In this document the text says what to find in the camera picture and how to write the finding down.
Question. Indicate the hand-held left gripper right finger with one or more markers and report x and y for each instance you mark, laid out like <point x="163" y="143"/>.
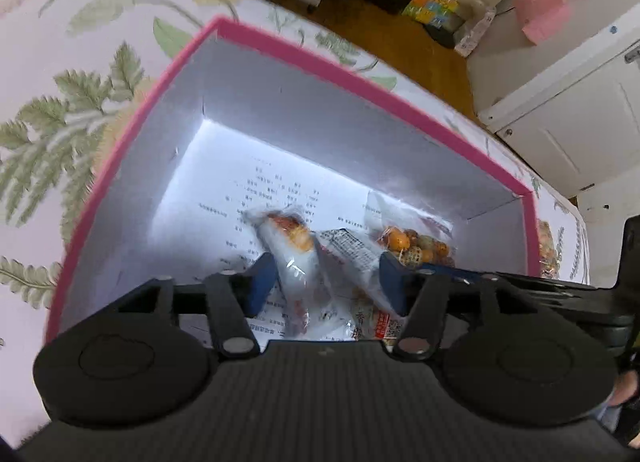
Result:
<point x="392" y="283"/>

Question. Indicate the white patterned package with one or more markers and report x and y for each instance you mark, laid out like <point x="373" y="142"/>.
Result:
<point x="472" y="32"/>

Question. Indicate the printed white paper sheet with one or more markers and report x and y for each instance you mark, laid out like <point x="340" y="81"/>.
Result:
<point x="280" y="177"/>

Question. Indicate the white orange snack packet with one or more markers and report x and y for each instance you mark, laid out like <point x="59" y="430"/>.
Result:
<point x="295" y="267"/>

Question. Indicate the person's right hand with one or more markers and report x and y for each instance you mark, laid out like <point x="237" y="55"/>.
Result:
<point x="627" y="387"/>

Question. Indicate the white cabinet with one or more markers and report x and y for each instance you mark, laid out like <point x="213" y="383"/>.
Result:
<point x="565" y="107"/>

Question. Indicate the floral bed sheet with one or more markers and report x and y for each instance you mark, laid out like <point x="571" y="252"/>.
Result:
<point x="75" y="42"/>

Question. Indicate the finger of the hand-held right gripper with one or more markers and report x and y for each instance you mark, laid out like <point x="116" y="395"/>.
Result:
<point x="565" y="299"/>

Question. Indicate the pink cardboard box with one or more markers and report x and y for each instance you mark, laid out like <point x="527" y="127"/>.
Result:
<point x="325" y="107"/>

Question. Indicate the clear bag of round candies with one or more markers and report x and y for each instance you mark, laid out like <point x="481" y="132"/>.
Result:
<point x="406" y="242"/>

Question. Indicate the pink hanging bag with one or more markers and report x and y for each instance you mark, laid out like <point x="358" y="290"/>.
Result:
<point x="542" y="12"/>

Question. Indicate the white red label snack packet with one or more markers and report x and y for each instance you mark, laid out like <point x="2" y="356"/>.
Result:
<point x="361" y="313"/>

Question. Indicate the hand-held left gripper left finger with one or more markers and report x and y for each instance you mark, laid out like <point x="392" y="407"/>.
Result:
<point x="262" y="283"/>

